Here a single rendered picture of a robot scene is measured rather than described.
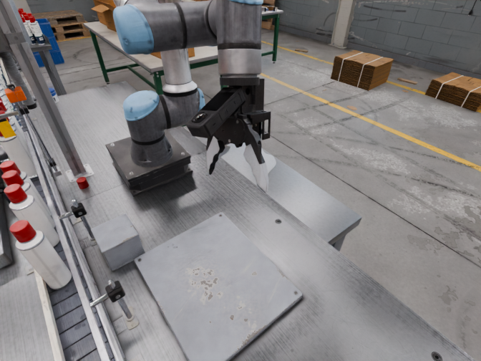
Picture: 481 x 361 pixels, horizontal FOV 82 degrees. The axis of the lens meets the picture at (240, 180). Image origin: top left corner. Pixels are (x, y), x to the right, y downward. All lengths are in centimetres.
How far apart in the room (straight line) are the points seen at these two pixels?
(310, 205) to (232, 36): 66
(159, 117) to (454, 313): 179
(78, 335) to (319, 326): 53
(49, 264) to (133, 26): 53
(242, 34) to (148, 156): 64
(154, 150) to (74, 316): 54
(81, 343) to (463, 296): 190
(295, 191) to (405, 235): 133
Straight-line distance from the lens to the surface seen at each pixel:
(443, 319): 197
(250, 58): 49
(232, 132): 51
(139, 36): 55
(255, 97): 53
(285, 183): 106
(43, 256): 75
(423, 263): 214
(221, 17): 51
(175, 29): 56
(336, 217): 98
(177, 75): 96
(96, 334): 64
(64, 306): 81
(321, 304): 78
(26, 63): 109
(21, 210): 84
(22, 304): 93
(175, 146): 112
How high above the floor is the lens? 151
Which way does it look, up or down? 40 degrees down
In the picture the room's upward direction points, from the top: straight up
